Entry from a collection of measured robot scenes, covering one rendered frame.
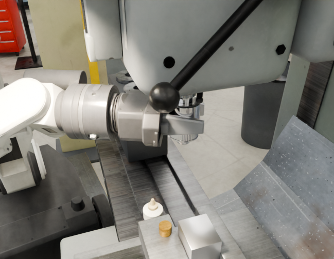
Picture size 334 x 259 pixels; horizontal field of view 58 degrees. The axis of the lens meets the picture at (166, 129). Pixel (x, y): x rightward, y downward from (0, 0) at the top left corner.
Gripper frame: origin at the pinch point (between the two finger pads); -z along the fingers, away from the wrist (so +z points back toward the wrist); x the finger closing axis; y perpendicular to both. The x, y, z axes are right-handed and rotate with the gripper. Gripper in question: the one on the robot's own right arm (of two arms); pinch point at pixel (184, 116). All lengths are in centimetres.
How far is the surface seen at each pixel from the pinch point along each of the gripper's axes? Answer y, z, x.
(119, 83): 12.1, 20.8, 38.6
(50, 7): 12, 91, 147
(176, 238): 19.8, 0.5, -7.1
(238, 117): 124, -43, 220
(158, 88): -11.4, 1.8, -15.0
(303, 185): 25.4, -27.4, 15.0
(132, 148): 25.9, 15.5, 26.0
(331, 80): 2.7, -30.0, 23.1
